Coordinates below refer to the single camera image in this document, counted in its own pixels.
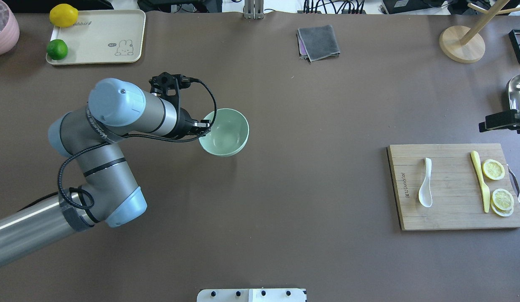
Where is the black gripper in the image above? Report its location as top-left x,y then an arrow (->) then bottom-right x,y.
176,108 -> 211,139

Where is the green bowl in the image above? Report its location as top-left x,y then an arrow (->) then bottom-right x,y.
199,108 -> 249,157

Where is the white ceramic spoon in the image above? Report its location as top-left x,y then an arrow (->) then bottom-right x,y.
418,157 -> 433,208

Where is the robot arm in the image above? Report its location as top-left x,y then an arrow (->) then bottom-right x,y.
0,73 -> 215,268

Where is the pink bowl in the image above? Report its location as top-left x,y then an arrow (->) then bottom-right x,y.
0,0 -> 20,55

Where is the cream rabbit tray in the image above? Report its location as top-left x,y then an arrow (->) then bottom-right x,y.
46,9 -> 146,65

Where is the grey folded cloth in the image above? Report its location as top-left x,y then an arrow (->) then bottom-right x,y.
296,24 -> 341,62

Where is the green lime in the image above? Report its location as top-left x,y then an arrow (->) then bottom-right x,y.
47,39 -> 69,60

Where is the yellow lemon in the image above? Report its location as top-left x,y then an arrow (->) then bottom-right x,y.
49,3 -> 79,28

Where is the bamboo cutting board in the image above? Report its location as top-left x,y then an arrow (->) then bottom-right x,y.
387,143 -> 520,231

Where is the wooden mug tree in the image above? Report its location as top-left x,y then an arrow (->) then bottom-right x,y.
439,0 -> 520,64

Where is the yellow plastic knife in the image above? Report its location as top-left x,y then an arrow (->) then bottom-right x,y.
470,151 -> 491,213

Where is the upper lemon slice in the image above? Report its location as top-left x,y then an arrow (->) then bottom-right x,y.
482,159 -> 505,180

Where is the lemon slice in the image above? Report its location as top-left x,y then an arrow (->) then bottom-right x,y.
482,159 -> 505,180
491,188 -> 514,217

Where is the lower lemon slice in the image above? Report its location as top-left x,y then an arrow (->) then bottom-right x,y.
491,188 -> 514,217

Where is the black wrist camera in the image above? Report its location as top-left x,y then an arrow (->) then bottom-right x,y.
148,72 -> 200,98

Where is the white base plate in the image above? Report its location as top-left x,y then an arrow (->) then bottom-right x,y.
196,287 -> 307,302

